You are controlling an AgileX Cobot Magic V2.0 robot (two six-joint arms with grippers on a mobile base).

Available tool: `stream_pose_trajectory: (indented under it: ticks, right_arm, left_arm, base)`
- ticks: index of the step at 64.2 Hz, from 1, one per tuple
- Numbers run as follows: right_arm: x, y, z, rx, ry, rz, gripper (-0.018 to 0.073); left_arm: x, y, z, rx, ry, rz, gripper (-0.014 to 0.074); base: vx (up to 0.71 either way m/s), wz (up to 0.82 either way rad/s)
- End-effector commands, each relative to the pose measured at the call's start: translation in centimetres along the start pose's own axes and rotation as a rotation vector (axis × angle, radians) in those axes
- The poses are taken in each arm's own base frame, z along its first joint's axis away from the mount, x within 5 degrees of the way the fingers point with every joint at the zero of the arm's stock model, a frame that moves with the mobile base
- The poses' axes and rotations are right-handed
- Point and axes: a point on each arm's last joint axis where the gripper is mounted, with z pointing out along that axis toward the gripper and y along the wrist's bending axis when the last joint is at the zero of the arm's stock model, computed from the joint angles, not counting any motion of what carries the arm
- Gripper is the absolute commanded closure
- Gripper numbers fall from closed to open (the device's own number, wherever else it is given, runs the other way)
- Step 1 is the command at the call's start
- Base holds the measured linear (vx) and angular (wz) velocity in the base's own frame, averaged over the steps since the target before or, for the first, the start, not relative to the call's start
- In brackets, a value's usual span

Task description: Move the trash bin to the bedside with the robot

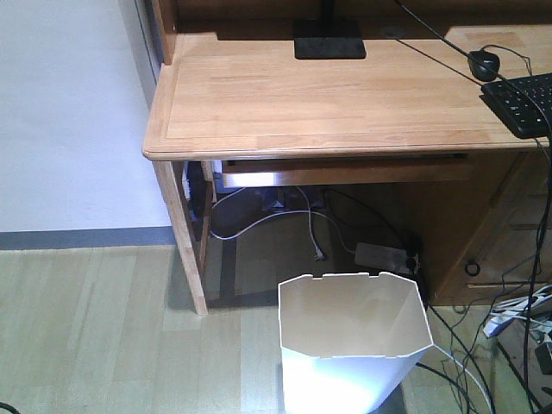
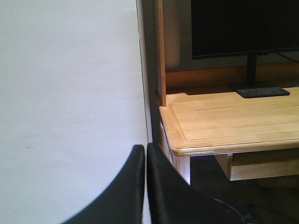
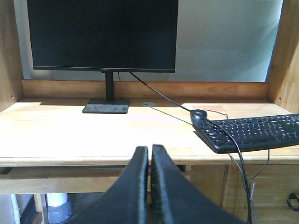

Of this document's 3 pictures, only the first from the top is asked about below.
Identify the black monitor stand base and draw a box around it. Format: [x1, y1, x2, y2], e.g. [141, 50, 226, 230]
[292, 1, 367, 60]

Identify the white power strip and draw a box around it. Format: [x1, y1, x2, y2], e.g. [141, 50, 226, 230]
[483, 285, 551, 338]
[354, 242, 418, 274]

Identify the white cable under desk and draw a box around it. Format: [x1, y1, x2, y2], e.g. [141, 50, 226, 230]
[210, 185, 359, 262]

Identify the white power strip right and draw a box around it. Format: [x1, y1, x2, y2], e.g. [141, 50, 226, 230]
[483, 285, 551, 338]

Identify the black computer mouse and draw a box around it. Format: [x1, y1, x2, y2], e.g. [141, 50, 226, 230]
[467, 49, 500, 82]

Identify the black keyboard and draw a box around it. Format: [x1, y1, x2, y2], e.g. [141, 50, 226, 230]
[481, 72, 551, 139]

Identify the white plastic trash bin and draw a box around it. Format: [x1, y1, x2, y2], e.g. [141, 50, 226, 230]
[278, 272, 434, 413]

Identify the wooden desk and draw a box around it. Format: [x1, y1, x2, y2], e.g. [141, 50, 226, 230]
[142, 1, 551, 315]

